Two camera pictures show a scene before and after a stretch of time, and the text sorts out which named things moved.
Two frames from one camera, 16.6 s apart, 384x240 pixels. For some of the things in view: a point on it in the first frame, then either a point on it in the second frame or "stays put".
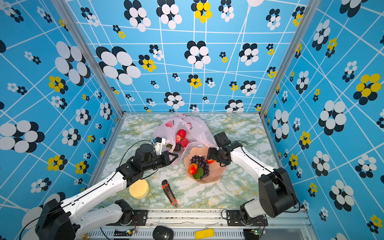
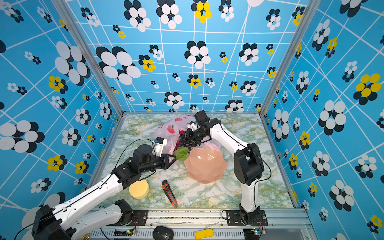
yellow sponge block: [204, 233] stays put
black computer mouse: [163, 232] stays put
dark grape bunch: [202, 163] -> [185, 143]
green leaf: [199, 173] -> [181, 153]
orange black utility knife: [169, 192] stays put
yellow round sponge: [139, 189] stays put
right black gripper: [211, 155] -> [189, 133]
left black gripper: [166, 158] stays put
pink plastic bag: [182, 132] stays put
